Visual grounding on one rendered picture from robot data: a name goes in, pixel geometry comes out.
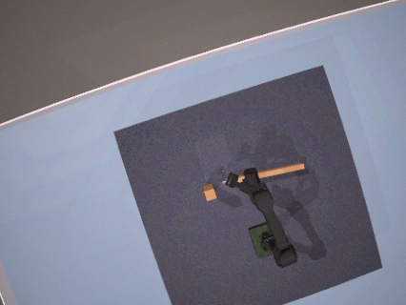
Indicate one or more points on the wooden headboard post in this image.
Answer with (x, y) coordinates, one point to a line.
(209, 192)

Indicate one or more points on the wooden rail with metal hooks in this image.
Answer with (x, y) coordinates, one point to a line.
(275, 171)

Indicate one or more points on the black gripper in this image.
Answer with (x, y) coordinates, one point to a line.
(232, 182)

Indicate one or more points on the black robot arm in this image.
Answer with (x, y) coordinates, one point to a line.
(283, 250)

